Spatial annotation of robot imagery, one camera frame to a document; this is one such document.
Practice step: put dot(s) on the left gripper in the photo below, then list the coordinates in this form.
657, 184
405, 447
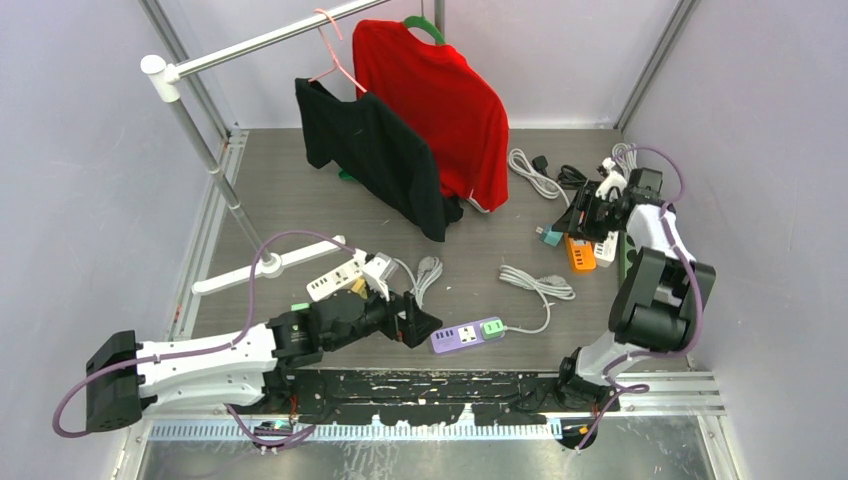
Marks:
415, 325

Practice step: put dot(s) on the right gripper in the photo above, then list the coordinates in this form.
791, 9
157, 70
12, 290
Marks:
570, 222

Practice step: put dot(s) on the teal plug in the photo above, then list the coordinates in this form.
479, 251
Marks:
548, 236

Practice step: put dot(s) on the orange power strip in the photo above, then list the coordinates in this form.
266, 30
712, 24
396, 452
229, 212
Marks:
580, 255

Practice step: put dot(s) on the purple power strip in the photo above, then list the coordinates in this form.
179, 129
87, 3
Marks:
456, 338

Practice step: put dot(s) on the yellow plug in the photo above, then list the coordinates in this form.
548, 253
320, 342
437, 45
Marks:
360, 288

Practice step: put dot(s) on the white power strip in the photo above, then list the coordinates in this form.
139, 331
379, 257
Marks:
605, 251
342, 277

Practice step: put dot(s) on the green power strip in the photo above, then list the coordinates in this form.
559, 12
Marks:
623, 262

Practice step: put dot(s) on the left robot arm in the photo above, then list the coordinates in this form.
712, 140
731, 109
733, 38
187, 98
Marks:
132, 378

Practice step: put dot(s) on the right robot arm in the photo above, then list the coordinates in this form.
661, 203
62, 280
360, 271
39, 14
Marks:
658, 308

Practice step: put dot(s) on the black garment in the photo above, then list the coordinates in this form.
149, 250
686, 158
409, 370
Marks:
372, 144

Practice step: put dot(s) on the red sweater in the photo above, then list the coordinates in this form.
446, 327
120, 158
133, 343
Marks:
445, 101

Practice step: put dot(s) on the green hanger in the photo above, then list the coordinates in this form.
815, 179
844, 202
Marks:
422, 23

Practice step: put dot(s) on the pink hanger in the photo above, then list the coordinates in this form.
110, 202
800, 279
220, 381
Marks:
336, 63

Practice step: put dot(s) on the metal clothes rack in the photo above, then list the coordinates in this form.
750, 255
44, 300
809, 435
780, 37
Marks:
165, 77

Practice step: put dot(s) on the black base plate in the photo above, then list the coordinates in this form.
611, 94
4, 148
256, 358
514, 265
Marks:
417, 397

